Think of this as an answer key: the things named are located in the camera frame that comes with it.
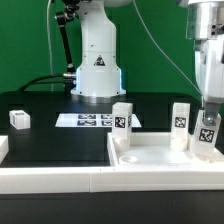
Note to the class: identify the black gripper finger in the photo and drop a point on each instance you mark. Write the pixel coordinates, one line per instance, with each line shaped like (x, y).
(211, 111)

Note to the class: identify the white square table top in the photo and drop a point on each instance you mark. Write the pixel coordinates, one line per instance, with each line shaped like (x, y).
(153, 149)

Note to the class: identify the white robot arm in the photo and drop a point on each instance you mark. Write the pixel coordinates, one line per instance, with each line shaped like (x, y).
(99, 76)

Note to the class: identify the white sheet with tags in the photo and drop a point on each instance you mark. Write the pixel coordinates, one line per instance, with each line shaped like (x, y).
(78, 120)

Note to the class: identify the white left fence bar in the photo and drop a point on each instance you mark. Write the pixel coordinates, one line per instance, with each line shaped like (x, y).
(4, 148)

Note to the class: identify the white fence bar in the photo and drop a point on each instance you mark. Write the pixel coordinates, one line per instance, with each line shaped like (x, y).
(110, 179)
(4, 148)

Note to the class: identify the white front fence bar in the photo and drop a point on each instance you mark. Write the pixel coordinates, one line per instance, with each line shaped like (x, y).
(110, 179)

